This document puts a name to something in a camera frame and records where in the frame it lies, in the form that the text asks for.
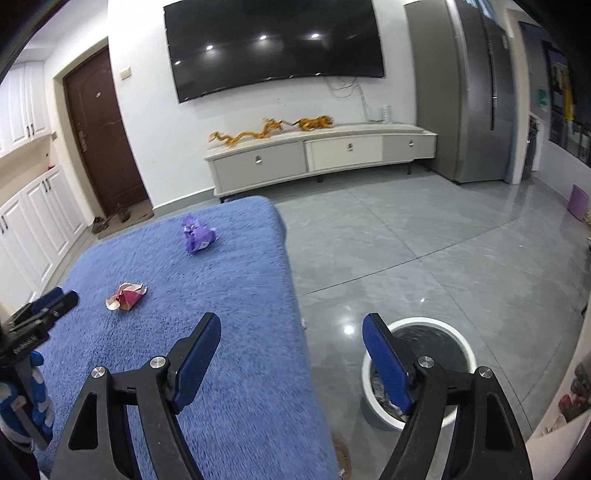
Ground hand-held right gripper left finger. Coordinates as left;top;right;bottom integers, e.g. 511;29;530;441
48;312;222;480

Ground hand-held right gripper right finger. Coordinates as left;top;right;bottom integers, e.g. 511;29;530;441
361;312;532;480

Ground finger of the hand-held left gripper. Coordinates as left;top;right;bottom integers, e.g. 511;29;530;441
9;291;79;333
30;287;63;315

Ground white round trash bin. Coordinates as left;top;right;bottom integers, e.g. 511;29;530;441
361;316;477;432

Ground small pink orange wrapper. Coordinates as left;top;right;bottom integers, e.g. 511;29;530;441
105;282;147;311

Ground purple wrapper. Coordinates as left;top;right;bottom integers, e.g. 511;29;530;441
181;213;217;254

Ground person's left hand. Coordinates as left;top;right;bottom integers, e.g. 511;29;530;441
0;351;54;446

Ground blue fluffy blanket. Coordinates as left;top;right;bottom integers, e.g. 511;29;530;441
32;195;340;480

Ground grey door mat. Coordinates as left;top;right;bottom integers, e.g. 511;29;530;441
97;200;154;238

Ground brown door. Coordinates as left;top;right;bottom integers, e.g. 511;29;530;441
62;46;151;217

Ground wide grey drawer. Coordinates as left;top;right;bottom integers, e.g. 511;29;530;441
210;142;308;193

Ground white drawer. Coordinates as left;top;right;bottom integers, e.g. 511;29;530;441
305;137;384;172

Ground narrow grey drawer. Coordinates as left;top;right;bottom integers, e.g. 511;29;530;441
382;135;437;162

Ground long golden dragon ornament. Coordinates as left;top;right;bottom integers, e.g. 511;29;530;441
209;117;284;147

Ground white television cabinet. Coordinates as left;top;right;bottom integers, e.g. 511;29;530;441
204;121;438;204

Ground purple bucket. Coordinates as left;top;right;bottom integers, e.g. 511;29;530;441
568;185;589;222

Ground short golden dragon ornament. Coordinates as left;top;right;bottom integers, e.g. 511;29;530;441
295;115;334;131

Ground grey refrigerator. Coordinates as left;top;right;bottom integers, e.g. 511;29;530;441
445;0;515;184

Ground white wall cabinets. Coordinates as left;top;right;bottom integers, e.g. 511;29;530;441
0;60;49;158

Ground white wall cable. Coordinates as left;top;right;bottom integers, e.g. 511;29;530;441
328;76;370;118

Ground dark wall poster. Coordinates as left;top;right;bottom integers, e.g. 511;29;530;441
542;41;591;162

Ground black wall television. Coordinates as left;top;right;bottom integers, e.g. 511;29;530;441
164;0;386;103

